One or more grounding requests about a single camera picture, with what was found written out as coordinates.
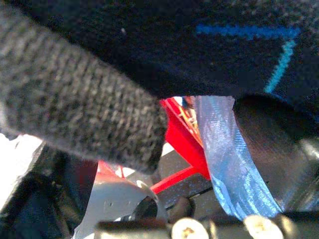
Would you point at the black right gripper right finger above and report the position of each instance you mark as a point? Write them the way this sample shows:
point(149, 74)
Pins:
point(269, 117)

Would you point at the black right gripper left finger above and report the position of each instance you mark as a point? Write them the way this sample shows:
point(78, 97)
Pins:
point(74, 99)

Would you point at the dark garment with blue lines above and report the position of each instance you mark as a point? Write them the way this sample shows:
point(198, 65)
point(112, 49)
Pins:
point(174, 49)

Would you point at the light blue plastic strip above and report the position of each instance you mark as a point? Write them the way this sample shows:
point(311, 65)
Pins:
point(224, 161)

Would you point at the black plastic bucket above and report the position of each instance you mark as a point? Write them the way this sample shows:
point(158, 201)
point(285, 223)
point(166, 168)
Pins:
point(299, 179)

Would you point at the red plastic stool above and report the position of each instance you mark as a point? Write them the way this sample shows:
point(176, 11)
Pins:
point(182, 134)

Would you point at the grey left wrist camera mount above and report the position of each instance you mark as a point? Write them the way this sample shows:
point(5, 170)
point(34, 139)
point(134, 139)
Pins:
point(112, 199)

